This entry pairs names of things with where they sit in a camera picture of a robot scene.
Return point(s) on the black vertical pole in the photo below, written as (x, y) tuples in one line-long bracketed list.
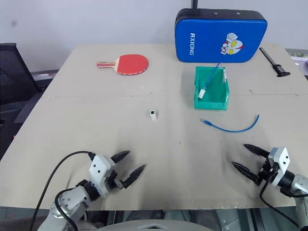
[(194, 4)]

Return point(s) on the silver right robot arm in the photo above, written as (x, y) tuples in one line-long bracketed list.
[(298, 184)]

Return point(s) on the black caliper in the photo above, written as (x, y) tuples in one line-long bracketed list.
[(274, 63)]

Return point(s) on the blue padded kick target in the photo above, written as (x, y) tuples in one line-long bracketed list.
[(207, 36)]

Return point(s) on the green plastic bin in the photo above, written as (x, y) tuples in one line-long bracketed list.
[(211, 102)]

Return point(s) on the red table tennis paddle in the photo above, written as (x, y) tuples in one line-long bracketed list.
[(132, 63)]

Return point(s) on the black mesh office chair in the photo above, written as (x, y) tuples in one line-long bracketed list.
[(14, 77)]

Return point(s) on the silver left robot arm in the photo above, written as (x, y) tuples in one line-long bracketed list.
[(72, 201)]

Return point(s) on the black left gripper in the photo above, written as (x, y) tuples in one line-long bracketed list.
[(112, 182)]

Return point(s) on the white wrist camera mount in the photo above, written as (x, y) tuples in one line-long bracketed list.
[(99, 168), (281, 160)]

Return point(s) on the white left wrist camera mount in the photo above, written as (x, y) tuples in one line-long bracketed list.
[(99, 168)]

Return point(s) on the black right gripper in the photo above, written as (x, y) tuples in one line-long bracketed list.
[(265, 174)]

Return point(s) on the small white adapter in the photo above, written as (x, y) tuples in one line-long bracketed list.
[(153, 115)]

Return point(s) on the grey rounded robot body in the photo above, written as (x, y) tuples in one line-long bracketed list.
[(154, 226)]

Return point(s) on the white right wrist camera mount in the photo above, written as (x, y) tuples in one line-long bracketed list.
[(281, 160)]

